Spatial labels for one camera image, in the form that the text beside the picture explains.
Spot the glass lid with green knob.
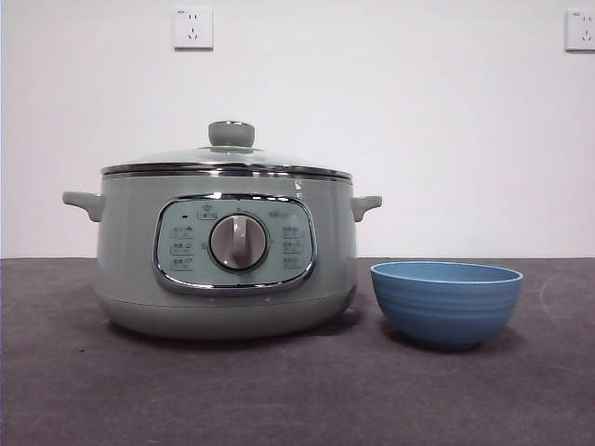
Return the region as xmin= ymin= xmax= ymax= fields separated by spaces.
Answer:
xmin=100 ymin=119 xmax=353 ymax=180

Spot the pale green electric steamer pot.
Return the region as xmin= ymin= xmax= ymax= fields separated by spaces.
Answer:
xmin=61 ymin=174 xmax=383 ymax=340

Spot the blue ribbed bowl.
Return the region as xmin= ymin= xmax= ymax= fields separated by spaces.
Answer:
xmin=370 ymin=260 xmax=525 ymax=352

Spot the white wall socket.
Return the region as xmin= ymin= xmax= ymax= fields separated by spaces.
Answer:
xmin=173 ymin=7 xmax=215 ymax=51
xmin=564 ymin=9 xmax=595 ymax=52

